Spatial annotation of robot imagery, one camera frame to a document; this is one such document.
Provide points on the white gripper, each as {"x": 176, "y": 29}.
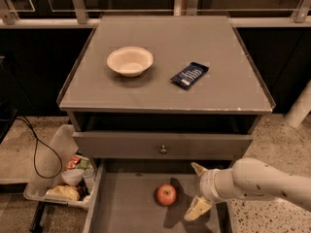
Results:
{"x": 206, "y": 184}

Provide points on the red apple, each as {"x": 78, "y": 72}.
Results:
{"x": 166, "y": 195}

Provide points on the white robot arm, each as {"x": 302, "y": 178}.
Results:
{"x": 247, "y": 179}

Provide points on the brass drawer knob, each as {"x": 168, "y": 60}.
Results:
{"x": 163, "y": 150}

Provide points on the open grey middle drawer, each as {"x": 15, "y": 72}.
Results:
{"x": 124, "y": 200}

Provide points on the grey drawer cabinet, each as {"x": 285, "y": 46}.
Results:
{"x": 229, "y": 99}

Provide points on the grey top drawer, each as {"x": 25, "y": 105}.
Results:
{"x": 146, "y": 145}

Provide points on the dark blue snack bar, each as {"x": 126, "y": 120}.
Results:
{"x": 186, "y": 78}

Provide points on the white table leg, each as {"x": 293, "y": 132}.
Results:
{"x": 301, "y": 108}

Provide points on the red snack packet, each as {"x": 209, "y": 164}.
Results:
{"x": 72, "y": 163}

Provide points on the yellow chip bag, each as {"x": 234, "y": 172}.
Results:
{"x": 68, "y": 191}

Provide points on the small white bowl in bin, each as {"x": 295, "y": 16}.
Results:
{"x": 72, "y": 177}

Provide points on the clear plastic storage bin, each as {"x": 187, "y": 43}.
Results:
{"x": 50, "y": 161}

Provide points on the white paper bowl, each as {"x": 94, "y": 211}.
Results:
{"x": 130, "y": 61}

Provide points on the metal railing frame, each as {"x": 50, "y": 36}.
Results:
{"x": 86, "y": 13}

